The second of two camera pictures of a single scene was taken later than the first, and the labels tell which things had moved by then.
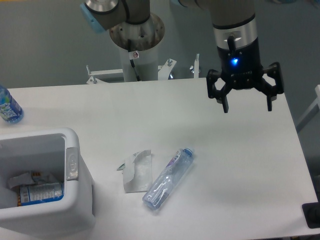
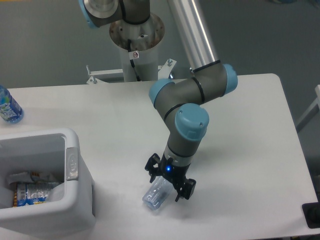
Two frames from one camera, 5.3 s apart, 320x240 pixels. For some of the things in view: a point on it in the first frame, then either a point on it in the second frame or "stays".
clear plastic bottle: [167, 179] stays
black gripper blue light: [240, 66] → [175, 173]
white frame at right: [313, 111] stays
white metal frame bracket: [163, 72] stays
